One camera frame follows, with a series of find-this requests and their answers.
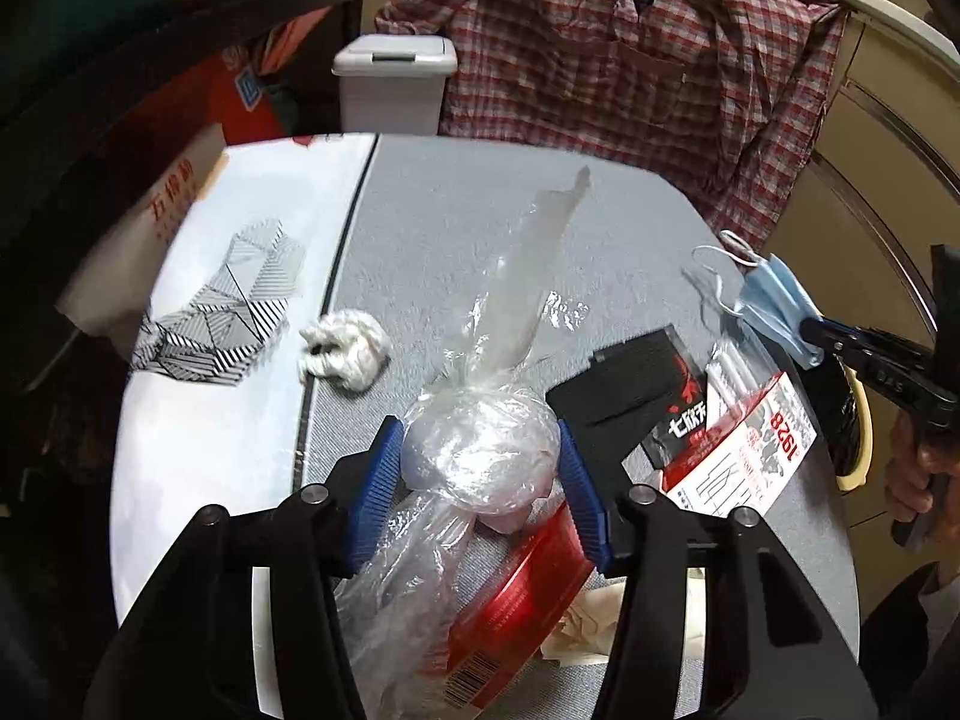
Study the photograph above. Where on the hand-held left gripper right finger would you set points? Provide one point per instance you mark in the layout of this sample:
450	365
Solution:
589	495

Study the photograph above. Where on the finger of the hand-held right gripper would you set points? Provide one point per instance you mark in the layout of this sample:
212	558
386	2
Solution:
840	335
896	382

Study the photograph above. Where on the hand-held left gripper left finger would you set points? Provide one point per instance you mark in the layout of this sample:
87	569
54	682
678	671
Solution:
373	495

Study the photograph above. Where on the trash bin with black liner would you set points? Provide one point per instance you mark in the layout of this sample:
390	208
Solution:
847	427

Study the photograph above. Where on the black elastic band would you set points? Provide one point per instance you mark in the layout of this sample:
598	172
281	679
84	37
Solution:
577	420

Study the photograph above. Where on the blue face mask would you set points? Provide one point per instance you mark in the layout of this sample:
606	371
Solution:
772	300

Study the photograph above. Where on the clear plastic bag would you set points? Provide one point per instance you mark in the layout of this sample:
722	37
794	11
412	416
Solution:
480	435

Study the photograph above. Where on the white milk carton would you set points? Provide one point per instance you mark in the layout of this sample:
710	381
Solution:
750	457

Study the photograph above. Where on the person's right forearm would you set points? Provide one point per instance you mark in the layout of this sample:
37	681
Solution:
900	652

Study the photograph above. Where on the person's right hand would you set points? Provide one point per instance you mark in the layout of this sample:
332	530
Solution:
906	480

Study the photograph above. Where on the black packet with red crab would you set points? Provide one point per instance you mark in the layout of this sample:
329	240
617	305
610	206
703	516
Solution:
686	427

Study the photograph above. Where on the crumpled beige tissue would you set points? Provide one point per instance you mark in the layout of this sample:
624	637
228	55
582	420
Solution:
592	615

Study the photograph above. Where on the red round tin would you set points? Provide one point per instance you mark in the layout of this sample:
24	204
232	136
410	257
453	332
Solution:
517	615

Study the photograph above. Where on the crumpled white tissue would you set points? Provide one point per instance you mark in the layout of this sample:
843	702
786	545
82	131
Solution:
345	349

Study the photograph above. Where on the beige cabinet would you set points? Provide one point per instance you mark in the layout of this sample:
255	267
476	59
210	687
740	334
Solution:
885	165

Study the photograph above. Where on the white sack with red print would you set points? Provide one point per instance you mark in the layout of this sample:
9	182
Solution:
150	217

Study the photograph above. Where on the red plaid shirt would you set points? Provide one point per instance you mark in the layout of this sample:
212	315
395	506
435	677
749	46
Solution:
585	52

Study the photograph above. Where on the white lidded bin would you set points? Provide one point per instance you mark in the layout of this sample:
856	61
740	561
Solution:
390	97

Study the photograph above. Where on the orange bag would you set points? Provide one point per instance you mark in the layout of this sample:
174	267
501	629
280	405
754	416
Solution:
240	90

